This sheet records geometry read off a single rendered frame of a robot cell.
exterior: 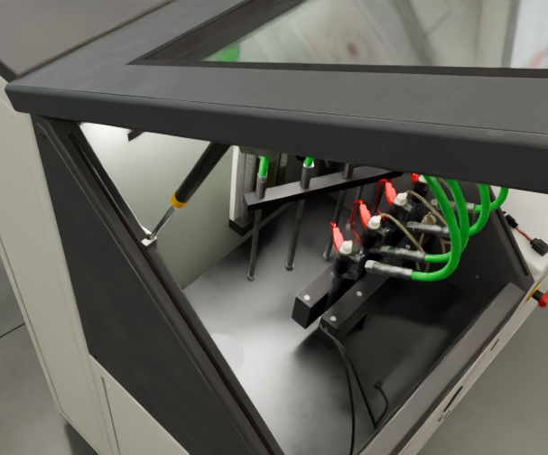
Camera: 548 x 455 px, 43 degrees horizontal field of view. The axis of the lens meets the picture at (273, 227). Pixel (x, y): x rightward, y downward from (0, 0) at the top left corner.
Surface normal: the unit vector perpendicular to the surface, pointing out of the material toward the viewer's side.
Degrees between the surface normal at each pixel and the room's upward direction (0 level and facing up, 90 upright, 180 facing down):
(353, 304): 0
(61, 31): 0
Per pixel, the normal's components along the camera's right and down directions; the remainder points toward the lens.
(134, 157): 0.73, 0.57
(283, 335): 0.09, -0.62
